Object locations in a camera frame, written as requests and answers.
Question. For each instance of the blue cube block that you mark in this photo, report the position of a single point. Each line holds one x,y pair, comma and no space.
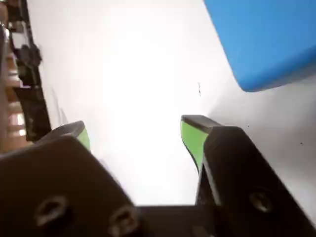
266,37

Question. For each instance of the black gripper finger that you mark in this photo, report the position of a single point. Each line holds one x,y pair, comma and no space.
247,187
54,177

